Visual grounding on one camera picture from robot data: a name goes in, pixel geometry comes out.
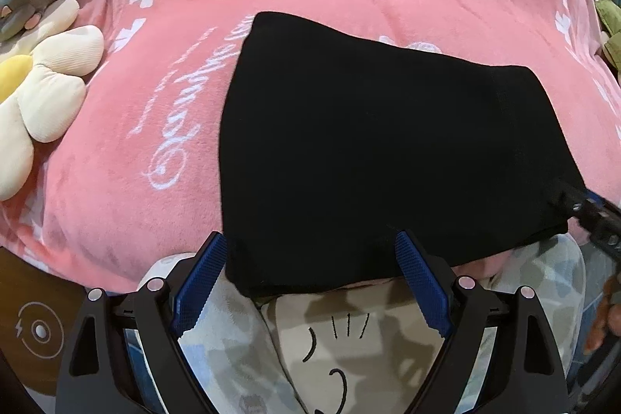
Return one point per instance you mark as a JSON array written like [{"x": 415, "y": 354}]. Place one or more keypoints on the orange plush toy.
[{"x": 604, "y": 317}]

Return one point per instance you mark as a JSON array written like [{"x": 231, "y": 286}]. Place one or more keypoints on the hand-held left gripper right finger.
[{"x": 419, "y": 278}]

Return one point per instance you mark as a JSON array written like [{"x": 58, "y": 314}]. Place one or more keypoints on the pink bow print blanket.
[{"x": 170, "y": 55}]

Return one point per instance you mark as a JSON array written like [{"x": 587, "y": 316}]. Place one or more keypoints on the wooden nightstand with charging pad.
[{"x": 29, "y": 288}]

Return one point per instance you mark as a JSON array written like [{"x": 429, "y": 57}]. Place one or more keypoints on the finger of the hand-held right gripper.
[{"x": 589, "y": 215}]

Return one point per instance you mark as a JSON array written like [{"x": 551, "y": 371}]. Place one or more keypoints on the black pants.
[{"x": 388, "y": 152}]

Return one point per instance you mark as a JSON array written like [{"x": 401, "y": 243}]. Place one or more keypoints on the person's cream cartoon shirt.
[{"x": 368, "y": 370}]

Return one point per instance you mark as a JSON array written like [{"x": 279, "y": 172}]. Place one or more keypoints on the cream flower plush pillow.
[{"x": 48, "y": 94}]

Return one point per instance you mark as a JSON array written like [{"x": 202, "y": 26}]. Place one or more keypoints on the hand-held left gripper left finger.
[{"x": 201, "y": 278}]

